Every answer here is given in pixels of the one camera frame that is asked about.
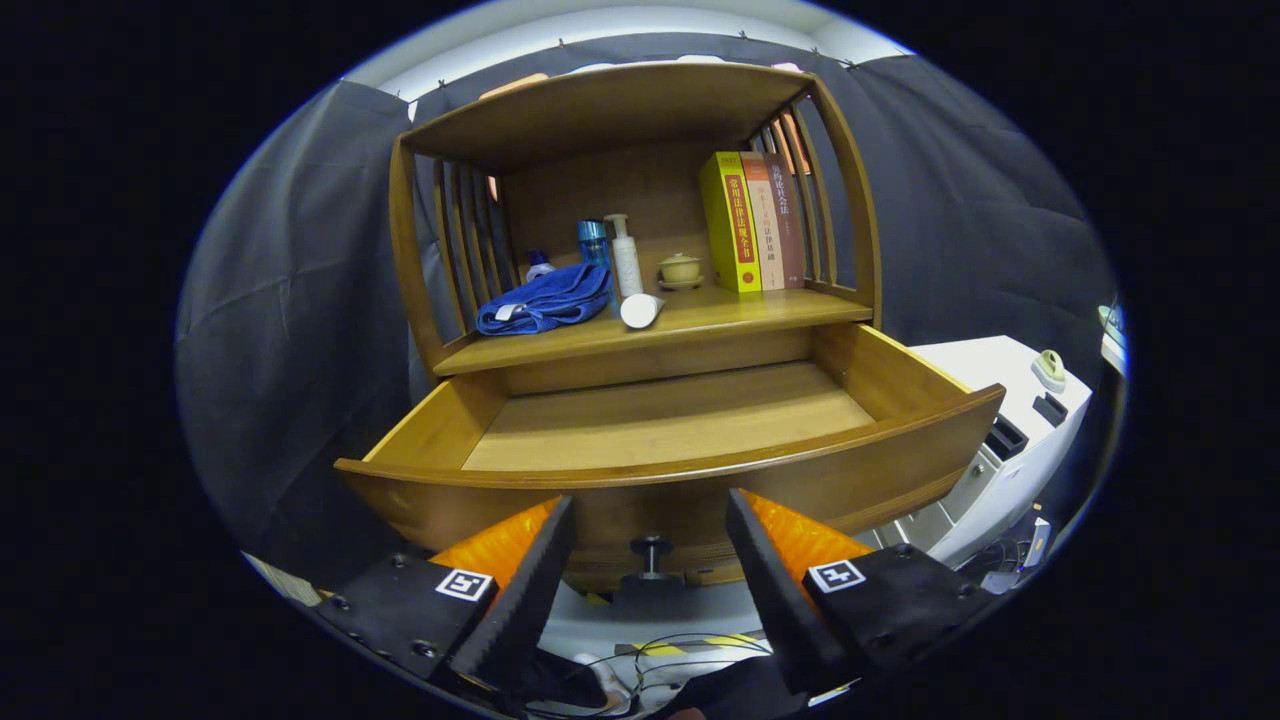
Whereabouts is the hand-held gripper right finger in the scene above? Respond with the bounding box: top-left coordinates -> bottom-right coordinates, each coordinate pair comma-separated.
724,488 -> 1001,699

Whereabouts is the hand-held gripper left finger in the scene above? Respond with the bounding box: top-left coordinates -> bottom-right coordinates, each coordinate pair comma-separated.
315,495 -> 579,701

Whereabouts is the wooden drawer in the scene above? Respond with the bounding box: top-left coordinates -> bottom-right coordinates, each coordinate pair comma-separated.
335,322 -> 1006,593

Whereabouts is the white side cabinet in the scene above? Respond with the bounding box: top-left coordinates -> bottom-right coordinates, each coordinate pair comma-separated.
860,335 -> 1093,571

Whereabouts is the wooden cabinet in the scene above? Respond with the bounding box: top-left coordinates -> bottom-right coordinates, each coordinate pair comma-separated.
388,62 -> 883,396

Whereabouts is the beige flat board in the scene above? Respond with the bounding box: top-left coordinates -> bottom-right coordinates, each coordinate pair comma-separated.
245,553 -> 321,608

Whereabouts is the blue folded towel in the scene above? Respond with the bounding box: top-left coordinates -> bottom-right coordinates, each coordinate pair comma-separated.
476,262 -> 613,336

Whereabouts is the white pump bottle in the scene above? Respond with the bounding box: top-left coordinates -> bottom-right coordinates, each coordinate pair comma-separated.
604,214 -> 644,299

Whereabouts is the orange and white book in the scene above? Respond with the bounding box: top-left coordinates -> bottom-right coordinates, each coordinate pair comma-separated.
740,152 -> 786,292

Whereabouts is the brown book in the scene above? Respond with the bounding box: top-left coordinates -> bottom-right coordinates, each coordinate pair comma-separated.
765,153 -> 806,290

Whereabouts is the yellow book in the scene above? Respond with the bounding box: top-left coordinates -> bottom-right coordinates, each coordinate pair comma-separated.
699,151 -> 763,294

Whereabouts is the small white cup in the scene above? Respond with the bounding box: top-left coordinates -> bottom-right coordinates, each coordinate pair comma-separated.
1098,305 -> 1129,376

